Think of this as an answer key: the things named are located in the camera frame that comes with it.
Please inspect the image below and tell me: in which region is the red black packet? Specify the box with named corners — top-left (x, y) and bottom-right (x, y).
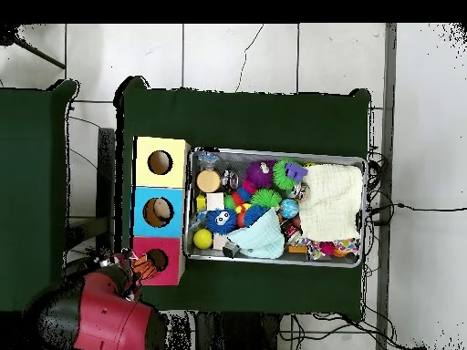
top-left (280, 221), bottom-right (302, 247)

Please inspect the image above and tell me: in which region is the orange tiger striped toy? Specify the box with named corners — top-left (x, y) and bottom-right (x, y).
top-left (130, 254), bottom-right (161, 283)

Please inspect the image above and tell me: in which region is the clear mesh bin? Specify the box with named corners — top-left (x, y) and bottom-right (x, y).
top-left (184, 149), bottom-right (368, 269)

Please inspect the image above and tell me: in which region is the wooden box with three holes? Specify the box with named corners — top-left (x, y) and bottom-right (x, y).
top-left (128, 135), bottom-right (191, 287)

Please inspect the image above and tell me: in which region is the black silver round toy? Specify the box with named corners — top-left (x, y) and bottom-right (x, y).
top-left (222, 170), bottom-right (241, 192)

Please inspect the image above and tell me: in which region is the round wooden disc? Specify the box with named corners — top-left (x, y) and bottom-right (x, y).
top-left (196, 169), bottom-right (222, 194)

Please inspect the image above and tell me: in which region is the blue fuzzy ball with eyes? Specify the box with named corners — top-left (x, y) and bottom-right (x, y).
top-left (206, 207), bottom-right (239, 235)

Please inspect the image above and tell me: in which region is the purple spiky ball with eyes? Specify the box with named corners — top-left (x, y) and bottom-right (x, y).
top-left (245, 161), bottom-right (275, 190)

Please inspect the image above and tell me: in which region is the small green spiky ball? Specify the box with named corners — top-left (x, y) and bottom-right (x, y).
top-left (250, 189), bottom-right (283, 211)

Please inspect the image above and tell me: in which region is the clear crumpled plastic packet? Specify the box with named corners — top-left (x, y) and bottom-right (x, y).
top-left (196, 150), bottom-right (222, 166)

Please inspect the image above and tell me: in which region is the large green spiky ball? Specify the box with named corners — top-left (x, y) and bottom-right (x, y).
top-left (272, 159), bottom-right (306, 192)

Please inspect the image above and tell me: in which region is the mint green knit cloth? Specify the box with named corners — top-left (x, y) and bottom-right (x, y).
top-left (227, 207), bottom-right (286, 260)

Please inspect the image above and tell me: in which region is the yellow ball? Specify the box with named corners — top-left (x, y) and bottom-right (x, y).
top-left (192, 229), bottom-right (213, 251)

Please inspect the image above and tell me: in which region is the blue globe ball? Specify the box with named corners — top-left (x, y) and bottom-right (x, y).
top-left (280, 199), bottom-right (300, 220)

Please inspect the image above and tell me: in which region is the purple plastic block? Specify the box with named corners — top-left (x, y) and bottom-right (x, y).
top-left (285, 163), bottom-right (309, 182)

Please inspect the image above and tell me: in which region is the cream waffle cloth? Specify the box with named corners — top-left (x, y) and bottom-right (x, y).
top-left (297, 163), bottom-right (364, 242)

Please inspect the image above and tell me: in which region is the green cloth side table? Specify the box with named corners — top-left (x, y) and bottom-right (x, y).
top-left (0, 78), bottom-right (81, 316)

